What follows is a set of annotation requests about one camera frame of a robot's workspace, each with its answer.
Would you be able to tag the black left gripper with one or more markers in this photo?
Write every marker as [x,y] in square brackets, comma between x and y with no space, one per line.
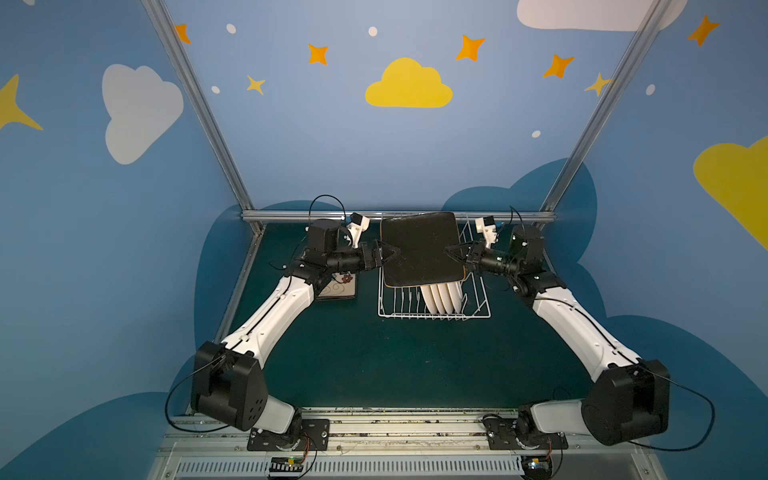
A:
[370,257]

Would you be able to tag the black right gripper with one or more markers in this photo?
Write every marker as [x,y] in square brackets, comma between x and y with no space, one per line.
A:
[472,256]

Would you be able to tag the square floral plate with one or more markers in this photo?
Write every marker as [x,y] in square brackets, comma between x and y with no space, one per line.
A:
[422,240]
[342,286]

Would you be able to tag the white round plate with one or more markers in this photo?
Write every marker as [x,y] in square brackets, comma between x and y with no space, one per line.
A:
[446,298]
[428,299]
[456,296]
[438,299]

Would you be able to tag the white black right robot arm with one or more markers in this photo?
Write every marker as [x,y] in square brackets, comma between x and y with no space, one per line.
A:
[630,396]

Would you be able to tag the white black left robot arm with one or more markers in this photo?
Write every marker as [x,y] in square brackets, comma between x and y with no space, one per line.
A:
[228,382]

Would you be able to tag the right small circuit board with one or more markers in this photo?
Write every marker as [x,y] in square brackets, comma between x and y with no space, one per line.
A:
[536,468]

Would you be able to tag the small circuit board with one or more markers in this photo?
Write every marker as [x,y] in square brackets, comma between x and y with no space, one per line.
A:
[536,468]
[285,467]

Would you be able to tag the left small circuit board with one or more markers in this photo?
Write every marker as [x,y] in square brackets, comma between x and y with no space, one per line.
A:
[285,467]

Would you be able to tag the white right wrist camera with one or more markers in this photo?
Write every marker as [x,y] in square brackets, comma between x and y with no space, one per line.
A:
[486,226]

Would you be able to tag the white wire dish rack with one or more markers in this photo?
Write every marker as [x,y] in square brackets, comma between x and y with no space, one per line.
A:
[407,302]

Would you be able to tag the aluminium frame back bar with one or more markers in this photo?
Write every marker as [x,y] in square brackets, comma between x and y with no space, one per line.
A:
[302,216]

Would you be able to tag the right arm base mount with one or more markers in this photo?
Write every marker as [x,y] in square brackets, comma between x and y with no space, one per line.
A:
[510,433]

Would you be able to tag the aluminium frame left post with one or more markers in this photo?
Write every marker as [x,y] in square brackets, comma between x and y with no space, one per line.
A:
[162,23]

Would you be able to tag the aluminium frame post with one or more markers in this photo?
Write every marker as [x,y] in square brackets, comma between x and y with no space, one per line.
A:
[640,44]
[162,23]

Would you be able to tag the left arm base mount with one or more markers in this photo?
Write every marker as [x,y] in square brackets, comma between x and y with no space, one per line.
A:
[302,434]

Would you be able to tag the aluminium frame right post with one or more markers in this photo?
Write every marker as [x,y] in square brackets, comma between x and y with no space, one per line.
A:
[640,44]

